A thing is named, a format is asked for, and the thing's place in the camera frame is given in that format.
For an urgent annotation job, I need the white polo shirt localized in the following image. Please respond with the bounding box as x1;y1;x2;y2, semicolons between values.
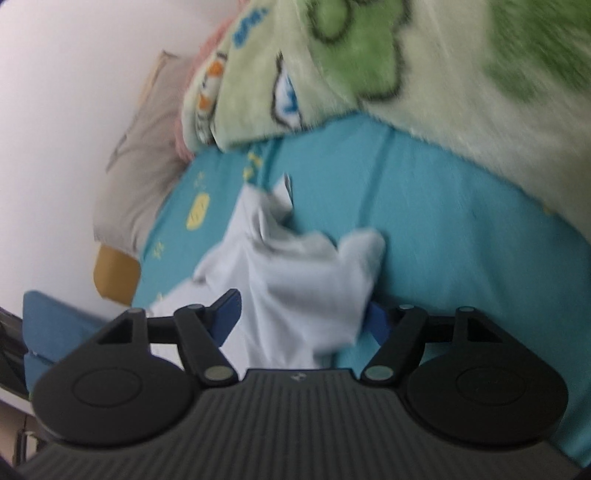
148;176;386;375

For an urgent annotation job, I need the mustard yellow headboard cushion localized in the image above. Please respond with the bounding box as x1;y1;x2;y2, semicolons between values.
93;245;140;306

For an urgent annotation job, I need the teal smiley bed sheet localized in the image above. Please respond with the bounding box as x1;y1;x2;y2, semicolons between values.
133;114;590;466

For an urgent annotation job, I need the pink fluffy blanket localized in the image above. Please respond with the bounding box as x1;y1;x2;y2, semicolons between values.
174;16;236;162

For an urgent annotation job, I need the blue covered chair right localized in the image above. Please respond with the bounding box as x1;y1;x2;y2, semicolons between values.
22;290;106;393

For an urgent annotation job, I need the grey pillow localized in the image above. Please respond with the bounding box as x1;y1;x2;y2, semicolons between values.
93;51;192;258

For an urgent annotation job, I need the green cartoon fleece blanket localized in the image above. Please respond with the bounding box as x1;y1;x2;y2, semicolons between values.
211;1;590;235

